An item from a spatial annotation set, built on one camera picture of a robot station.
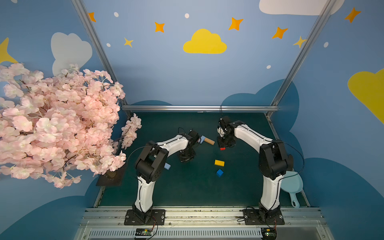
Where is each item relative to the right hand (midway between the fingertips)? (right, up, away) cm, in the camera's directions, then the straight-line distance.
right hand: (222, 144), depth 96 cm
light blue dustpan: (+39, -22, -9) cm, 46 cm away
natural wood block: (-6, 0, +7) cm, 10 cm away
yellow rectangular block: (-3, -12, -3) cm, 13 cm away
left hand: (-21, -9, -1) cm, 23 cm away
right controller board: (+18, -42, -23) cm, 52 cm away
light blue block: (-13, +3, +9) cm, 16 cm away
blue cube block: (-4, -17, -8) cm, 19 cm away
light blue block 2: (-36, -14, -4) cm, 39 cm away
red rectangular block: (0, -3, -2) cm, 4 cm away
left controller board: (-44, -40, -25) cm, 64 cm away
